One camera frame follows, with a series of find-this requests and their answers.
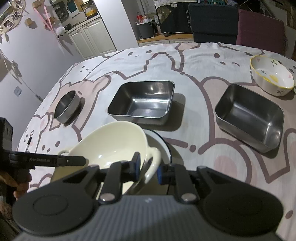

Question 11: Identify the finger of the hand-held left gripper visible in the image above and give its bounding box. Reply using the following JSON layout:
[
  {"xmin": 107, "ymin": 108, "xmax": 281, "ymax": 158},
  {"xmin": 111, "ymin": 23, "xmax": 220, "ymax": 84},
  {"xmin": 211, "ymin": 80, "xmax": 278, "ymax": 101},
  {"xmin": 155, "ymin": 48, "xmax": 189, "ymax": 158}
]
[{"xmin": 10, "ymin": 155, "xmax": 87, "ymax": 167}]

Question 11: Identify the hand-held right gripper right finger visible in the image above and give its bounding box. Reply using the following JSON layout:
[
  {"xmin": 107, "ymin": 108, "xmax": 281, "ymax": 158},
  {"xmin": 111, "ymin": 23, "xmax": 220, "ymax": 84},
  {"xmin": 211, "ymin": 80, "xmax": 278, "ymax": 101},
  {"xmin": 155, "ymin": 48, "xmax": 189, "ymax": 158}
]
[{"xmin": 158, "ymin": 163, "xmax": 251, "ymax": 204}]

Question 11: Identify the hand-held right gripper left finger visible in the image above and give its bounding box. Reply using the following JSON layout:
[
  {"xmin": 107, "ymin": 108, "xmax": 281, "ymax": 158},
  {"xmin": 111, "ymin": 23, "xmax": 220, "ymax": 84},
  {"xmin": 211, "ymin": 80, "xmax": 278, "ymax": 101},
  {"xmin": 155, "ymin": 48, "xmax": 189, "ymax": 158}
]
[{"xmin": 54, "ymin": 152, "xmax": 141, "ymax": 202}]

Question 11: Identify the cream bowl with handles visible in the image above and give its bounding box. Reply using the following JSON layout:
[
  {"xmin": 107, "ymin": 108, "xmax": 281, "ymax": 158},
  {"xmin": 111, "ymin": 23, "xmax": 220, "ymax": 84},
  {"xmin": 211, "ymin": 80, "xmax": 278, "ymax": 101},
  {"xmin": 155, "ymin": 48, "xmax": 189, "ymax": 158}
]
[{"xmin": 51, "ymin": 121, "xmax": 162, "ymax": 195}]

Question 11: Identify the round steel bowl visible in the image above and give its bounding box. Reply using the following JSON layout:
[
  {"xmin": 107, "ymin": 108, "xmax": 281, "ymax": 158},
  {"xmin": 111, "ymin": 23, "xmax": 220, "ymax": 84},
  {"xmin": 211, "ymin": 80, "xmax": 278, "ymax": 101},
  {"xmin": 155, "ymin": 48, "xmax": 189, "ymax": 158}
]
[{"xmin": 54, "ymin": 91, "xmax": 82, "ymax": 123}]

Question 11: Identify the steel rectangular container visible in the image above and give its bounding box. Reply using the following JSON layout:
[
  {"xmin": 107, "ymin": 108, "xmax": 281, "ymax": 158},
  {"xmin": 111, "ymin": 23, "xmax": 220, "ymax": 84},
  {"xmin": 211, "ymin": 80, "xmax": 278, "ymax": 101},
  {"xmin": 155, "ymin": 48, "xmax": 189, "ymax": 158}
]
[
  {"xmin": 215, "ymin": 84, "xmax": 285, "ymax": 153},
  {"xmin": 107, "ymin": 80, "xmax": 175, "ymax": 123}
]

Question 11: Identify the white floral bowl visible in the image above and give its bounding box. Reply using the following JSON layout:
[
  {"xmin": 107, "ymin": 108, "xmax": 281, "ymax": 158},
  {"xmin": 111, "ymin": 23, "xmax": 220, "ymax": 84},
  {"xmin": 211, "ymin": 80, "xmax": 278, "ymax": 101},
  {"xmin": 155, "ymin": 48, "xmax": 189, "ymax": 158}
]
[{"xmin": 250, "ymin": 55, "xmax": 295, "ymax": 96}]

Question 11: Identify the person's left hand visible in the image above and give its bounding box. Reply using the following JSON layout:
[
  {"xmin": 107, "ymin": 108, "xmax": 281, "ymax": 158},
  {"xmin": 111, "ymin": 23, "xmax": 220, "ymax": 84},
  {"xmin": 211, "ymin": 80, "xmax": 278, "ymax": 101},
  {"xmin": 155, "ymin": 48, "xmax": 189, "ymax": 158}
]
[{"xmin": 0, "ymin": 173, "xmax": 32, "ymax": 199}]

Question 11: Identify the white plush toy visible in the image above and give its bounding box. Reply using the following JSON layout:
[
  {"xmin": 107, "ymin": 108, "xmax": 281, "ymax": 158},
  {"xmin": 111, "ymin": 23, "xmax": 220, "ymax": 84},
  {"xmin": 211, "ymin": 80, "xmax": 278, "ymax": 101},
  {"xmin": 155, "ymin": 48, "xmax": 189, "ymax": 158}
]
[{"xmin": 55, "ymin": 26, "xmax": 68, "ymax": 37}]

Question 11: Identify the printed cartoon tablecloth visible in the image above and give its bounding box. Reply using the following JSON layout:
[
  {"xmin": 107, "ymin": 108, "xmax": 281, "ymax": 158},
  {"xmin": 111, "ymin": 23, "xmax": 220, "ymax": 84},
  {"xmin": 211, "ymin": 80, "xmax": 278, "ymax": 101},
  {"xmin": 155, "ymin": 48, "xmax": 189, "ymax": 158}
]
[{"xmin": 17, "ymin": 42, "xmax": 296, "ymax": 241}]

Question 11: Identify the wooden-topped low cabinet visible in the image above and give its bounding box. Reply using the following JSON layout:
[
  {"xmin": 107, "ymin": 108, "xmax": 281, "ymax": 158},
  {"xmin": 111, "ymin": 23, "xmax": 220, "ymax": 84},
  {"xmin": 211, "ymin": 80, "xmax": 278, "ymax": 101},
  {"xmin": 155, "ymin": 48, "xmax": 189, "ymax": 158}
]
[{"xmin": 137, "ymin": 33, "xmax": 194, "ymax": 48}]

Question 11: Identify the white kitchen base cabinet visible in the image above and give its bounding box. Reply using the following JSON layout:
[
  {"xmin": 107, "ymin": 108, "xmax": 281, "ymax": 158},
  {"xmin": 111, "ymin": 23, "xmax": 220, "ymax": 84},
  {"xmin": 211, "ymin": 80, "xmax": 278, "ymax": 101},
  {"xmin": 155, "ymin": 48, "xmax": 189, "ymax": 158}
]
[{"xmin": 68, "ymin": 19, "xmax": 117, "ymax": 59}]

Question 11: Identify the pink ribbon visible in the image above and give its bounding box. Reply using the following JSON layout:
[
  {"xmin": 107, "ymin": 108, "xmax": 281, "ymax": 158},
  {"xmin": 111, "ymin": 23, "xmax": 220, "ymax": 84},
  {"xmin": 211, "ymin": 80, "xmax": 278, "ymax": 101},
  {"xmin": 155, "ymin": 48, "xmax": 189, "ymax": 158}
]
[{"xmin": 35, "ymin": 0, "xmax": 60, "ymax": 30}]

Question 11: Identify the grey trash bin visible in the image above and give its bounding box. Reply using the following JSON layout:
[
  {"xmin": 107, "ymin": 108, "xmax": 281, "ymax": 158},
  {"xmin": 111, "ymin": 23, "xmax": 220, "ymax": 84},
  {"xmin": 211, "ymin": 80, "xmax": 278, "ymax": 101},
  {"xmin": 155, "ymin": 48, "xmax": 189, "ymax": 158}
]
[{"xmin": 138, "ymin": 20, "xmax": 155, "ymax": 39}]

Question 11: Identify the black printed cloth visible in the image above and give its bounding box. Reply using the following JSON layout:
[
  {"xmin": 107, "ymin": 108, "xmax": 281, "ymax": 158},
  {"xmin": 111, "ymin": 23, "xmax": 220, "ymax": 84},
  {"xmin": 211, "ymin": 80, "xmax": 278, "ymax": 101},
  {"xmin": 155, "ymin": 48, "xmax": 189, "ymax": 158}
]
[{"xmin": 159, "ymin": 3, "xmax": 192, "ymax": 34}]

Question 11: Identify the dark blue chair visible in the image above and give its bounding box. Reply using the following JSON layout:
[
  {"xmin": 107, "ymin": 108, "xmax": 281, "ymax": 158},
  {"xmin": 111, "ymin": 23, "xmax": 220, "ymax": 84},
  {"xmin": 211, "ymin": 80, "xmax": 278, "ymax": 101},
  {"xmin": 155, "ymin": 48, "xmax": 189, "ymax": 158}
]
[{"xmin": 188, "ymin": 2, "xmax": 240, "ymax": 43}]

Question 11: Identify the maroon chair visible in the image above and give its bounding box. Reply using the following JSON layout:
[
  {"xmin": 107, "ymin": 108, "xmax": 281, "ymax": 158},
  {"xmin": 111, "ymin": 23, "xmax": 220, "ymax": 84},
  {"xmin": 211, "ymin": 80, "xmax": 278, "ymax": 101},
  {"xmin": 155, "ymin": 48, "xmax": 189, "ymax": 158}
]
[{"xmin": 236, "ymin": 9, "xmax": 286, "ymax": 55}]

